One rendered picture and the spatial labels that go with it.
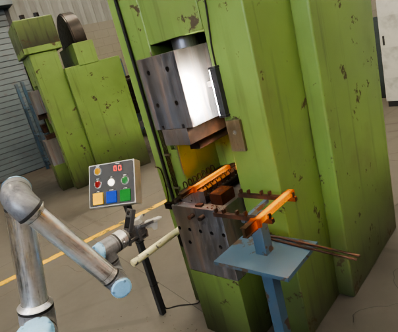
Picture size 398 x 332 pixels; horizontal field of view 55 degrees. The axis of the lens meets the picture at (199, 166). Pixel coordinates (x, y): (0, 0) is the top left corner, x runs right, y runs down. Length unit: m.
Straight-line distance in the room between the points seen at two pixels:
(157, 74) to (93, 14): 8.71
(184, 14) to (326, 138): 1.03
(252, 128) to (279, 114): 0.15
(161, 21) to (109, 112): 4.76
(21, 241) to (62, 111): 5.16
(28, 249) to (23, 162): 8.17
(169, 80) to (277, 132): 0.61
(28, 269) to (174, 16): 1.40
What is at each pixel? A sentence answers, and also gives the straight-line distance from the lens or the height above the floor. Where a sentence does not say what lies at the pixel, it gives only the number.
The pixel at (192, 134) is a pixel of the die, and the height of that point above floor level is 1.32.
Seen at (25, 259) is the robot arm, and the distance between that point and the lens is 1.78.
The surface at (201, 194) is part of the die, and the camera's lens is 2.18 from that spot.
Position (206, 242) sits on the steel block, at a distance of 2.26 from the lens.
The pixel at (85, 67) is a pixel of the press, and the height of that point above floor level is 1.91.
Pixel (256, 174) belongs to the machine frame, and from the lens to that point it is 2.07.
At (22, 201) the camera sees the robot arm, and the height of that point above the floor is 1.37.
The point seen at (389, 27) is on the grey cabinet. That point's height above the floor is 1.32.
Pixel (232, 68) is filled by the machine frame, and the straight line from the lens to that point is 1.95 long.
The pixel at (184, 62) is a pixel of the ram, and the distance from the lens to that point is 2.03.
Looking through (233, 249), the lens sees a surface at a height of 0.77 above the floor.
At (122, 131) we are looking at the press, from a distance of 6.95.
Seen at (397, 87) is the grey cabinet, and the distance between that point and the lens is 7.38.
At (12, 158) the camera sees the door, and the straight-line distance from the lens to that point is 9.84.
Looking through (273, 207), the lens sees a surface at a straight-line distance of 1.67.
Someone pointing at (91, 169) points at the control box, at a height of 1.18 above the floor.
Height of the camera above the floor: 1.74
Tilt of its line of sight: 16 degrees down
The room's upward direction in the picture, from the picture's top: 15 degrees counter-clockwise
